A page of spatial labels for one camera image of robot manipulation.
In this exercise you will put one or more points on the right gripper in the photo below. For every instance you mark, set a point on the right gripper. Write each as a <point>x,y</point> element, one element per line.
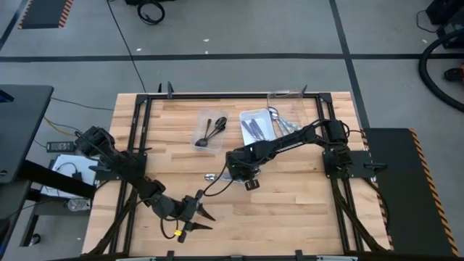
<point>241,163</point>

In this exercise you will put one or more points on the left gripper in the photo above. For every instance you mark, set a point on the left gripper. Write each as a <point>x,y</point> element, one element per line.
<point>190,214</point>

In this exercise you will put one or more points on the plain silver spoon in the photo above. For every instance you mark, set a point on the plain silver spoon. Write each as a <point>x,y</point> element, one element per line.
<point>274,113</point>

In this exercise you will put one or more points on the frosted translucent plastic bin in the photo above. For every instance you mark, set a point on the frosted translucent plastic bin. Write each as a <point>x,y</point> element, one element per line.
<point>197,121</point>

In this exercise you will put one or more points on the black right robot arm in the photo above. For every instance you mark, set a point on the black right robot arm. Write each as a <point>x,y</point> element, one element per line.
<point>290,139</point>

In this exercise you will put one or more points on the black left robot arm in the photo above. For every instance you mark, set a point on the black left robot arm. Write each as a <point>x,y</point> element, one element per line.
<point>123,165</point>

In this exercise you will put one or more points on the clear plastic bin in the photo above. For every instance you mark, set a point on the clear plastic bin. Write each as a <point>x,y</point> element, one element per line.
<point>286,99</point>

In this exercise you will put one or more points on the clear plastic bottle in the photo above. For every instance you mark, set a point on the clear plastic bottle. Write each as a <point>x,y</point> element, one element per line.
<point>78,204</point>

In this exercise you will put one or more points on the white paper box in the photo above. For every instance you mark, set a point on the white paper box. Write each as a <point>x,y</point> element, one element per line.
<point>87,163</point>

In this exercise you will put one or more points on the large black hazard mat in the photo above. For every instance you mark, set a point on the large black hazard mat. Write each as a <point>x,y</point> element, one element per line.
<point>406,188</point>

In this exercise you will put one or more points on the black desk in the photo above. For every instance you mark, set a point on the black desk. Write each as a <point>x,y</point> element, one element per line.
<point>21,127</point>

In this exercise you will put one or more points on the orange black tool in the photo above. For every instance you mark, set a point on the orange black tool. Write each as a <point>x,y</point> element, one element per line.
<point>455,74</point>

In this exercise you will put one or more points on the small black hazard mat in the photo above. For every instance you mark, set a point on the small black hazard mat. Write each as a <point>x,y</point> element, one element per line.
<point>43,14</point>

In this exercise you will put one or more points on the black equipment case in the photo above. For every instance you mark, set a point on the black equipment case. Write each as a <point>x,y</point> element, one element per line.
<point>449,14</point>

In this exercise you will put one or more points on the black aluminium table frame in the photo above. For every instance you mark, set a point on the black aluminium table frame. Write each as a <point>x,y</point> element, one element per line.
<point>232,96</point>

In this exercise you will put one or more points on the white aluminium bracket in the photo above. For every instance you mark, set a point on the white aluminium bracket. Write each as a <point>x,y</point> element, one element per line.
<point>337,258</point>

